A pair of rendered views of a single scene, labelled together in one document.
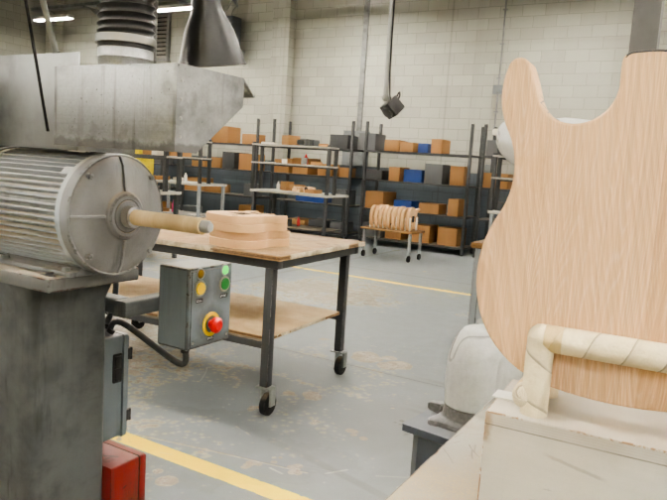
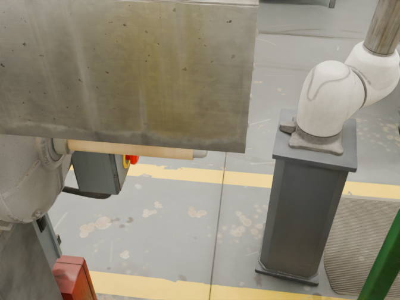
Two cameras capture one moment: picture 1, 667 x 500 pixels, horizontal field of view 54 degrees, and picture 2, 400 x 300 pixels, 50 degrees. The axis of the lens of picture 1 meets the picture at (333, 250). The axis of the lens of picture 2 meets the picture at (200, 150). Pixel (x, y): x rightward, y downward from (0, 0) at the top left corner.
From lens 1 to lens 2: 0.95 m
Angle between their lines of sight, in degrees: 39
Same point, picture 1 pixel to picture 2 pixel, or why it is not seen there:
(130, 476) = (81, 282)
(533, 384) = not seen: outside the picture
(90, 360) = (27, 243)
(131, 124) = (136, 109)
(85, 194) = (10, 156)
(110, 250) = (52, 186)
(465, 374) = (326, 111)
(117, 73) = (78, 17)
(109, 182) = not seen: hidden behind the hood
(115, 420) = (52, 252)
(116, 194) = not seen: hidden behind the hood
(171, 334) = (96, 184)
